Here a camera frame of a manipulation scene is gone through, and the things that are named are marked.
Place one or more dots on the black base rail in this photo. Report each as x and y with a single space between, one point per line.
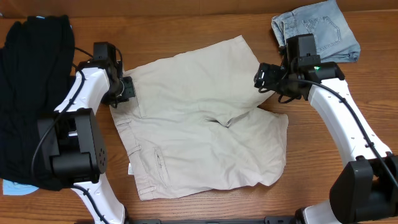
266 220

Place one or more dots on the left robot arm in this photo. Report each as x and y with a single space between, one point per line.
71 143

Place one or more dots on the light blue garment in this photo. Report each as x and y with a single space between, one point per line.
16 189

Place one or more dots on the beige khaki shorts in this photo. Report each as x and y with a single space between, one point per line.
196 124

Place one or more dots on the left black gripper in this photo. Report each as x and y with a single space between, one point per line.
128 89

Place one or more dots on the black garment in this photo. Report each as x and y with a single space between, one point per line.
36 61

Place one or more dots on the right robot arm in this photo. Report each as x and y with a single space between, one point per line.
366 189

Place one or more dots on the folded light blue jeans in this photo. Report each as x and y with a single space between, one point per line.
334 40

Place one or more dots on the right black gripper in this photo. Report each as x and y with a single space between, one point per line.
273 72

